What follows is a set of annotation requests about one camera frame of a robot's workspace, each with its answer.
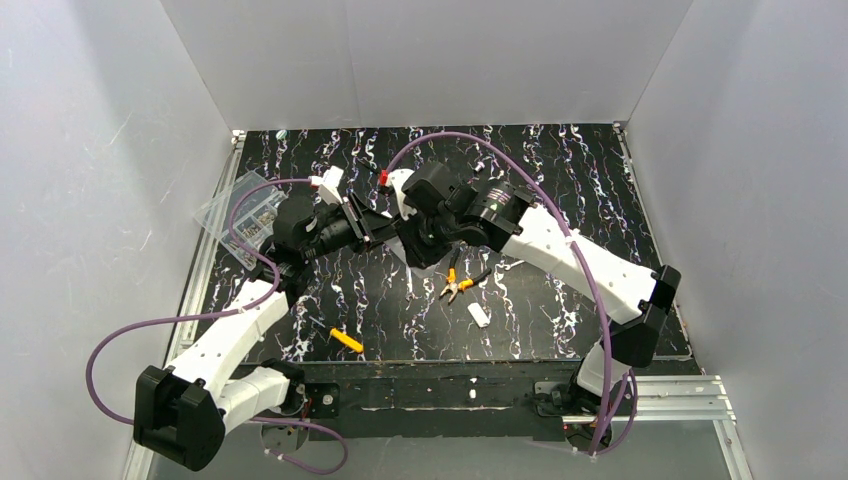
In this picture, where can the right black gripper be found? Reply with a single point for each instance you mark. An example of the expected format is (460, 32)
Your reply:
(411, 240)

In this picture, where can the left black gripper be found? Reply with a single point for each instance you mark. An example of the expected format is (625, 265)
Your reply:
(361, 221)

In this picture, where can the white battery cover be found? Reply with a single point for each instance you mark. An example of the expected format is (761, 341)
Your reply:
(479, 316)

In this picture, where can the white remote control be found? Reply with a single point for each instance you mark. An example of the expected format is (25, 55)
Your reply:
(396, 247)

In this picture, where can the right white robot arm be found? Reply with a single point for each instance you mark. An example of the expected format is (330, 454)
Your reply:
(636, 300)

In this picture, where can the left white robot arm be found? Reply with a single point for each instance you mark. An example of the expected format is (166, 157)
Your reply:
(184, 410)

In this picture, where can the clear plastic screw box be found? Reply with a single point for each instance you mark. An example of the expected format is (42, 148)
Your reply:
(251, 222)

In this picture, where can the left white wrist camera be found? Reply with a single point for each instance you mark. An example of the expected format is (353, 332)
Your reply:
(327, 185)

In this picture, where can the orange handled pliers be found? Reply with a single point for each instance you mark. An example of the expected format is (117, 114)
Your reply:
(454, 285)

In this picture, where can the yellow handled screwdriver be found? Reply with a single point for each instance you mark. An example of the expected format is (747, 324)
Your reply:
(342, 337)

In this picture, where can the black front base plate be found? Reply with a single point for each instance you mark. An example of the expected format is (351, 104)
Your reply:
(426, 399)

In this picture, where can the aluminium frame rail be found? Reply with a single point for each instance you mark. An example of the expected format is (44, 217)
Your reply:
(666, 398)

